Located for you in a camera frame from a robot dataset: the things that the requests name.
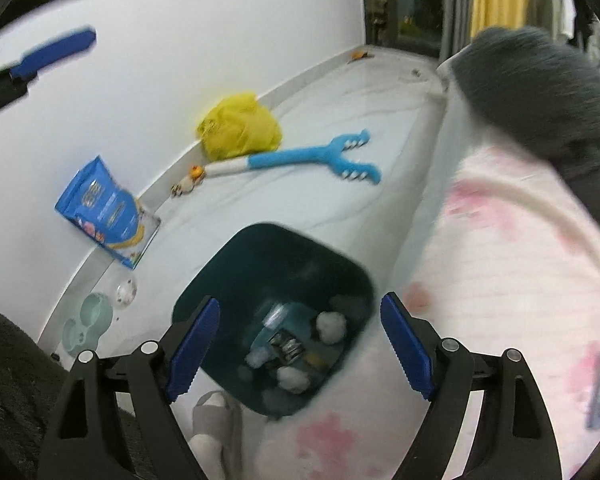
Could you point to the blue pet food bag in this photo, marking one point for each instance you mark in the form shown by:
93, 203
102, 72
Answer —
108, 214

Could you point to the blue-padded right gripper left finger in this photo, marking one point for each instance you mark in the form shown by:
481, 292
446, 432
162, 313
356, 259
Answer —
84, 438

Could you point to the yellow plastic bag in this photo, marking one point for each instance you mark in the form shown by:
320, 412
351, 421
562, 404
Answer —
238, 126

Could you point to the pink cartoon bed sheet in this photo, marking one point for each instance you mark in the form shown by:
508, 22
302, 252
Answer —
472, 233

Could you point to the hanging clothes on rack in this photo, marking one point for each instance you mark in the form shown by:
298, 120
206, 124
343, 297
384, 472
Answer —
580, 28

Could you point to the dark green trash bin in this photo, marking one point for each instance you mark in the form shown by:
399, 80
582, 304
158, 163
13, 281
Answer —
266, 278

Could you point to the black white snack wrapper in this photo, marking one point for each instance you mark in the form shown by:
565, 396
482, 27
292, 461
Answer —
286, 347

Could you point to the small orange toy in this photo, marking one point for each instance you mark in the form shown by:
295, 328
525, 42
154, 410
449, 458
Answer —
193, 178

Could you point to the white tissue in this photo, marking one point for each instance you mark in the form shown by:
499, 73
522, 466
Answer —
292, 380
331, 327

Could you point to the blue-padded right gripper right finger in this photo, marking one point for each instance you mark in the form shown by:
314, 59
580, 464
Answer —
514, 438

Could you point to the grey white slipper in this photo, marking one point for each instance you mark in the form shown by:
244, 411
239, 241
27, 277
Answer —
217, 435

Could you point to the blue toy grabber stick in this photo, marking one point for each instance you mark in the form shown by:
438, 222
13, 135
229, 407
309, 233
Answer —
328, 155

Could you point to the green pet bowl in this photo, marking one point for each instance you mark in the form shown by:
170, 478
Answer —
83, 331

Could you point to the dark grey fleece blanket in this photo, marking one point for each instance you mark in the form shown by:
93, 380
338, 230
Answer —
545, 96

